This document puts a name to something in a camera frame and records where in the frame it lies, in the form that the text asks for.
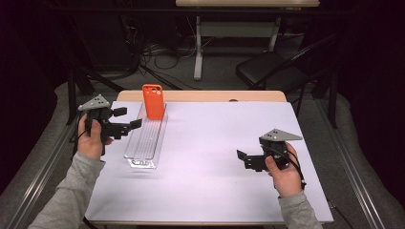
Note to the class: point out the metal floor rail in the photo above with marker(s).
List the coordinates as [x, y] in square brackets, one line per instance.
[41, 178]
[350, 165]

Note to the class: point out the person's right hand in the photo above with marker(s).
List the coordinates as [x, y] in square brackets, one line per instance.
[288, 181]

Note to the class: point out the black folding chair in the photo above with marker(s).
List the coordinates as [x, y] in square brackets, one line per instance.
[267, 68]

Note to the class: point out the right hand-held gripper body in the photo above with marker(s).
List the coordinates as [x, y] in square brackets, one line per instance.
[273, 148]

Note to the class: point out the person's left hand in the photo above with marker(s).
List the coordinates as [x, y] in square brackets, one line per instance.
[90, 143]

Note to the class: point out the clear plastic container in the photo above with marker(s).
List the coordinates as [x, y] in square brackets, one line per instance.
[146, 143]

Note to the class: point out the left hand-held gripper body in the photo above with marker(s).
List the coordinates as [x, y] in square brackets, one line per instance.
[110, 129]

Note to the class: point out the white-legged background table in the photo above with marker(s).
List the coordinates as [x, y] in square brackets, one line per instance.
[235, 30]

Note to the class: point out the black metal stand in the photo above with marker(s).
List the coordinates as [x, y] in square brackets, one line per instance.
[72, 95]
[333, 101]

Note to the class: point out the orange phone case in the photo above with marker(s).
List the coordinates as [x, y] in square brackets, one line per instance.
[153, 105]

